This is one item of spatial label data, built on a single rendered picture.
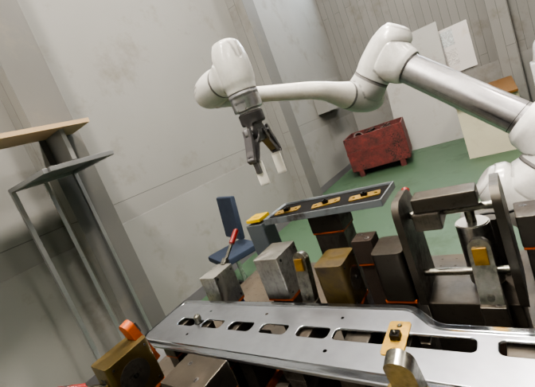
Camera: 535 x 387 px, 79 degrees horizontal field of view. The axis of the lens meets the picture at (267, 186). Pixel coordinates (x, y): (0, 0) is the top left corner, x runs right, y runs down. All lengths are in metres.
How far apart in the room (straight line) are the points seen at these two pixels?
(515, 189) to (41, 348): 2.98
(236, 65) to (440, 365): 0.81
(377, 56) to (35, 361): 2.90
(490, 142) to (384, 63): 4.32
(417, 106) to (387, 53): 6.07
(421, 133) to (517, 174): 6.14
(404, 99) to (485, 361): 6.94
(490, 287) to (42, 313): 2.86
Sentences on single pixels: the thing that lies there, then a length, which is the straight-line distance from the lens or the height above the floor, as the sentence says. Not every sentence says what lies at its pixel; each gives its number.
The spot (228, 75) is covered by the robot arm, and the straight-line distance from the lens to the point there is 0.97.
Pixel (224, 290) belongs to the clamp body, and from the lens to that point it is 1.07.
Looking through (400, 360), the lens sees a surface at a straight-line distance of 0.47.
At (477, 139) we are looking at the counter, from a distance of 5.49.
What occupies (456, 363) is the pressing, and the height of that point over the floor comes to 1.00.
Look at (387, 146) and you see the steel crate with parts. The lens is 6.16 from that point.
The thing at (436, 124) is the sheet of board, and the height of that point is 0.36.
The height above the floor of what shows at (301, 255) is 1.10.
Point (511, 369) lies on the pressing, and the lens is 0.60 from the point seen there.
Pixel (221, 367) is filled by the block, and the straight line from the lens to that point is 0.72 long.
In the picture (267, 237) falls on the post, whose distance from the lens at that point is 1.08.
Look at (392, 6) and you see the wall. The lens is 8.07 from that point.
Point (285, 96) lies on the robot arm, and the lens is 1.17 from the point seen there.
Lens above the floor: 1.41
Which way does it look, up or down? 9 degrees down
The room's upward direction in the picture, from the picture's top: 21 degrees counter-clockwise
